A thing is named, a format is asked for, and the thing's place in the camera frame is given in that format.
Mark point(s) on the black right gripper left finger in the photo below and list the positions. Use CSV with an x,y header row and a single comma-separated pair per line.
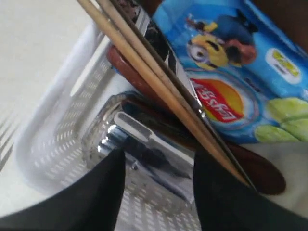
x,y
90,204

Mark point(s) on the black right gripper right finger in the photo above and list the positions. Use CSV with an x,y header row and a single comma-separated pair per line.
x,y
225,204

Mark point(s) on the shiny steel cup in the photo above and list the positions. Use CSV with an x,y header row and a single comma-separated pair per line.
x,y
157,145

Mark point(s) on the blue chips snack bag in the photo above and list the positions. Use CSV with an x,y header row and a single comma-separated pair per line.
x,y
250,78

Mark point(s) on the wooden chopstick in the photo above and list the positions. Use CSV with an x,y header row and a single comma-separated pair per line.
x,y
154,71
102,17

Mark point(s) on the silver table knife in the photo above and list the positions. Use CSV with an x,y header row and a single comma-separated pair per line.
x,y
148,41

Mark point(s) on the white plastic perforated basket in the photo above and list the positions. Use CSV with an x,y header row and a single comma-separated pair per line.
x,y
49,152

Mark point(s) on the white speckled ceramic bowl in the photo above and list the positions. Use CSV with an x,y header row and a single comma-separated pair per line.
x,y
291,158

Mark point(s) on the brown wooden spoon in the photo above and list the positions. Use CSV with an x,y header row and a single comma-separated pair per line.
x,y
266,177

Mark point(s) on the brown round plate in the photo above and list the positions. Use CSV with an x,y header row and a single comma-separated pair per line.
x,y
288,14

